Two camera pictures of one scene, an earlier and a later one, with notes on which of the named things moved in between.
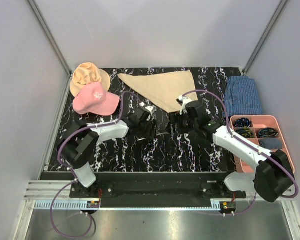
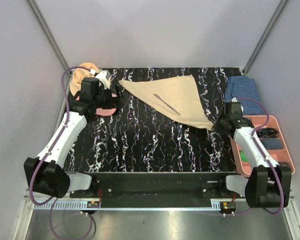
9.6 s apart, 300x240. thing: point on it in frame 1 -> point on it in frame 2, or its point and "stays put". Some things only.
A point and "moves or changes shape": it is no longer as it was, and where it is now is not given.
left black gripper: x=151 y=133 -> x=112 y=104
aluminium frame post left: x=49 y=36 stays put
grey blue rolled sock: x=271 y=143 stays put
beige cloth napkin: x=164 y=88 moves or changes shape
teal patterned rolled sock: x=266 y=132 stays put
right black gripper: x=175 y=118 -> x=217 y=123
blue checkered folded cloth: x=241 y=97 stays put
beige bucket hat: x=87 y=73 stays put
